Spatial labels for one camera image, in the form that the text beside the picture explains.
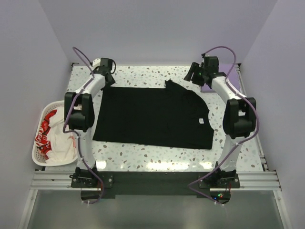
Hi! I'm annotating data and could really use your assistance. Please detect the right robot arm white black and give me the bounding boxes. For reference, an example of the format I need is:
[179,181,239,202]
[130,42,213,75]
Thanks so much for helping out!
[184,53,258,187]

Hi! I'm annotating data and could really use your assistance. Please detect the aluminium frame rail right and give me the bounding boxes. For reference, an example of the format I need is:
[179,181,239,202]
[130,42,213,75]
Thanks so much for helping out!
[235,63,269,172]

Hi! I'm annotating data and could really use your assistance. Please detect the black t shirt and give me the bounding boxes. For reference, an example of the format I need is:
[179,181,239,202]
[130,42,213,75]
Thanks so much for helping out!
[93,80,214,150]

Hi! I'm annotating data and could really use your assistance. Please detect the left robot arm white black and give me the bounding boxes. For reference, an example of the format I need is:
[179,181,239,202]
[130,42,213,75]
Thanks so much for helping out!
[63,58,116,191]

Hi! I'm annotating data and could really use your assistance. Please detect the aluminium frame rail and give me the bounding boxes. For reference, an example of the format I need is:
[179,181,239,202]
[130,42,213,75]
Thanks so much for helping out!
[30,171,281,190]
[235,63,269,172]

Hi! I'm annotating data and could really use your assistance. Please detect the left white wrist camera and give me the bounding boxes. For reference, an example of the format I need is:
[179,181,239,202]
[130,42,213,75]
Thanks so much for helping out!
[91,58,101,69]

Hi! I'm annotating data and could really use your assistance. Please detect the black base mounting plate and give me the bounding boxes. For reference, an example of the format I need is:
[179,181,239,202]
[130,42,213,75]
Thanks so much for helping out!
[70,168,241,203]

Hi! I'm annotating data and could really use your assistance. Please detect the white plastic laundry basket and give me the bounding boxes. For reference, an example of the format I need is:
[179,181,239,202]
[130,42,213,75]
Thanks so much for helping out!
[32,101,77,167]

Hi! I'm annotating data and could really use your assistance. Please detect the white red printed t shirt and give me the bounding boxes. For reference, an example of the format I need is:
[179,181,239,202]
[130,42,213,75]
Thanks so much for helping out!
[35,106,77,166]

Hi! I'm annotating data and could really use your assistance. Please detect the folded purple t shirt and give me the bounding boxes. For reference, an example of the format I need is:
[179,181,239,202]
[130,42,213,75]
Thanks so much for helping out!
[201,63,241,93]

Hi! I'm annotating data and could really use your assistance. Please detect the aluminium frame rail front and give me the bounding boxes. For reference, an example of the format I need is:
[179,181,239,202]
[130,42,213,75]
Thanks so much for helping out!
[30,171,281,190]

